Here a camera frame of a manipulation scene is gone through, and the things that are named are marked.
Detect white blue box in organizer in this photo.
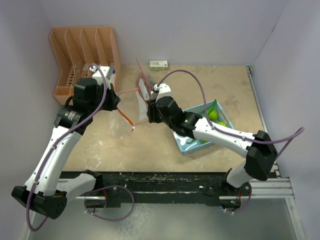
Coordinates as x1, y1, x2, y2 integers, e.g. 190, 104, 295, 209
109, 62, 116, 85

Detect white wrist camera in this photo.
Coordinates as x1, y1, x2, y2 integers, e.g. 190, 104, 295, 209
89, 66, 114, 88
153, 83, 172, 100

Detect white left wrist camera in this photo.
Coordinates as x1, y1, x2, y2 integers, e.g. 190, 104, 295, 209
89, 66, 114, 88

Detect small green white box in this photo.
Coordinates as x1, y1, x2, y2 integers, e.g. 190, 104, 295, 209
149, 60, 168, 71

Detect clear zip top bag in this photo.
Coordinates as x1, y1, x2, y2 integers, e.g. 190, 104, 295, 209
135, 58, 157, 102
109, 88, 148, 138

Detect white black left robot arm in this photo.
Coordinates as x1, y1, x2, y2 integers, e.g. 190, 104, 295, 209
11, 76, 120, 219

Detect light blue plastic basket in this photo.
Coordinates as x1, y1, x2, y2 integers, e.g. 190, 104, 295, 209
172, 99, 235, 155

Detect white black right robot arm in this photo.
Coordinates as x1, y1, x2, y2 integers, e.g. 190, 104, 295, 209
147, 96, 278, 196

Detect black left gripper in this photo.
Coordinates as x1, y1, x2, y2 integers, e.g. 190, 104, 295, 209
88, 82, 120, 115

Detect black metal base frame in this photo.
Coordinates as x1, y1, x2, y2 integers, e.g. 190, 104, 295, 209
67, 171, 252, 210

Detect green custard apple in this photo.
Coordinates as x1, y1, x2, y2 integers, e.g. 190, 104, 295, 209
208, 109, 219, 122

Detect yellow-green custard apple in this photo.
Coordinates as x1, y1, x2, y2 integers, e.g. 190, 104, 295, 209
217, 121, 228, 127

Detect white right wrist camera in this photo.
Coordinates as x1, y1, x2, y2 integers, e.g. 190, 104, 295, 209
153, 83, 172, 100

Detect orange plastic file organizer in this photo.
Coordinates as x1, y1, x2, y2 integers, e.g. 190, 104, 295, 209
49, 26, 122, 105

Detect aluminium rail frame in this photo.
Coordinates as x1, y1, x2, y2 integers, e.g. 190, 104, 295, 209
246, 66, 306, 240

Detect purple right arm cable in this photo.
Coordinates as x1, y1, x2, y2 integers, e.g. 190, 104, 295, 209
156, 69, 306, 216

